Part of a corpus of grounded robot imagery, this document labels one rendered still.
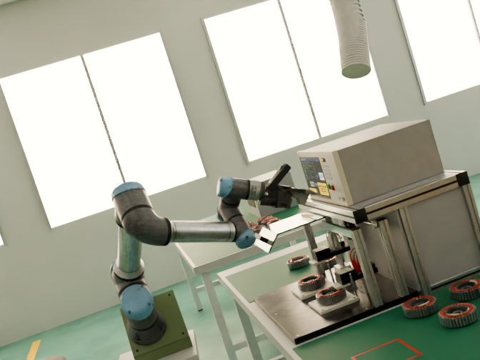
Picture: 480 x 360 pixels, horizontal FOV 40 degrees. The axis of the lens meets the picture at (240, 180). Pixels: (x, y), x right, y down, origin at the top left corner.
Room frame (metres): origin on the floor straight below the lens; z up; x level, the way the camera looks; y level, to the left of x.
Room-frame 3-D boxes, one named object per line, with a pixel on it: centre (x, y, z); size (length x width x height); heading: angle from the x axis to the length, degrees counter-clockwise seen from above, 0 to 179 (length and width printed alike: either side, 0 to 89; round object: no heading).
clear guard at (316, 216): (2.60, -0.16, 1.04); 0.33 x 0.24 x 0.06; 100
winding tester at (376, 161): (2.53, -0.49, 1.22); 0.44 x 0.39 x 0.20; 10
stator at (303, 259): (3.12, -0.15, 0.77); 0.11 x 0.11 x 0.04
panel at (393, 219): (2.53, -0.42, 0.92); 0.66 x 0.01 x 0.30; 10
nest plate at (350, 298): (2.36, -0.19, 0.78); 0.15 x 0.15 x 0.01; 10
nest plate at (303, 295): (2.60, -0.15, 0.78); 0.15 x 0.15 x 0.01; 10
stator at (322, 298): (2.36, -0.19, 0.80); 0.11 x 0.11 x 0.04
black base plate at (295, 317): (2.49, -0.19, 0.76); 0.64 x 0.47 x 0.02; 10
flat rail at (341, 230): (2.50, -0.27, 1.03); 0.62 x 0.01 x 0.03; 10
